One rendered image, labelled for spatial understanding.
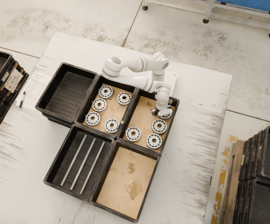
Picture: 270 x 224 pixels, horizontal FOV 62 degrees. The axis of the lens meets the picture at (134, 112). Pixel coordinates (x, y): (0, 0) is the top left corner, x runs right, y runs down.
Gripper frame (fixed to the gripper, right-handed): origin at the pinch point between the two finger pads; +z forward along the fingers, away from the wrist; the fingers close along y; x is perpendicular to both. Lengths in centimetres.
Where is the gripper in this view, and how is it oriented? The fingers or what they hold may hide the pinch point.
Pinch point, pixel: (159, 113)
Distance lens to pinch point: 155.7
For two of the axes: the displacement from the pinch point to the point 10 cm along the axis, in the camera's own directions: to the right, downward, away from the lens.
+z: 0.3, 3.9, 9.2
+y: -9.6, 2.8, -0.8
